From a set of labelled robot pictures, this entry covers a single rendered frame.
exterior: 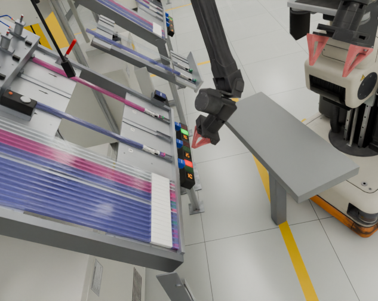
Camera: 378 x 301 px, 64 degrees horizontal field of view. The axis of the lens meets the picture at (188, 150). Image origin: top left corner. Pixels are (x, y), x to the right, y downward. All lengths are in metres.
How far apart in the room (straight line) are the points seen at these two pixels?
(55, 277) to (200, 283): 0.74
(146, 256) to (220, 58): 0.56
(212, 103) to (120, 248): 0.45
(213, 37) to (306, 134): 0.56
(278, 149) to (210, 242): 0.70
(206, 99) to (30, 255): 0.77
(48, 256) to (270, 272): 0.96
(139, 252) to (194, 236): 0.96
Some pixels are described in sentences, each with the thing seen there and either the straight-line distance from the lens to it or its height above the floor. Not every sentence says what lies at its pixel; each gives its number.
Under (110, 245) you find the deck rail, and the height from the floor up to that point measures 0.85.
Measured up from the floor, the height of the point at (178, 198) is 0.73.
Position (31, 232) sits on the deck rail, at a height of 0.95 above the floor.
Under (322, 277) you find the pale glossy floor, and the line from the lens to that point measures 1.56.
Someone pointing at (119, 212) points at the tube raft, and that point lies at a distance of 0.78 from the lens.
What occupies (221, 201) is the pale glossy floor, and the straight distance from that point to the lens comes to 1.79.
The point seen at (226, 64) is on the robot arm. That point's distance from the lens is 0.90.
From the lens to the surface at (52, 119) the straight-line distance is 0.94.
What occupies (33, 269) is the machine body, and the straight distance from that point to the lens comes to 1.13.
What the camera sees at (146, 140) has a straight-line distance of 1.04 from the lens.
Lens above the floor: 1.41
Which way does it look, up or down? 41 degrees down
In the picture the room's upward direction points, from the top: 16 degrees counter-clockwise
